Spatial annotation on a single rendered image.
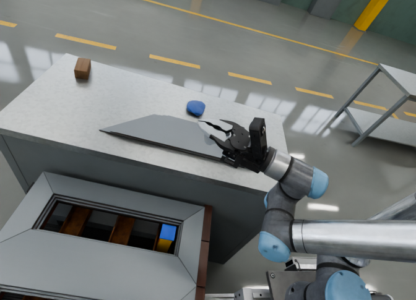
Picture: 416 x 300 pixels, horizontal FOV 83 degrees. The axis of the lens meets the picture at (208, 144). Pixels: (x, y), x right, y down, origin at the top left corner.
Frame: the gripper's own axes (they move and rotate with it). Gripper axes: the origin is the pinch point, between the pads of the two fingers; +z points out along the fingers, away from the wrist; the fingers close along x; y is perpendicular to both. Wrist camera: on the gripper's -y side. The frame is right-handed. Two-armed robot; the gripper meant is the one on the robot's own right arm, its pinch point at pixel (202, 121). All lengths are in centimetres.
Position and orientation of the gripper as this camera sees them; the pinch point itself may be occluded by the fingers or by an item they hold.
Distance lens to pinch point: 61.8
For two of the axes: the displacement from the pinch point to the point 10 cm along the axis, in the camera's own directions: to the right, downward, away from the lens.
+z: -8.9, -4.5, 0.7
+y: -2.2, 5.6, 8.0
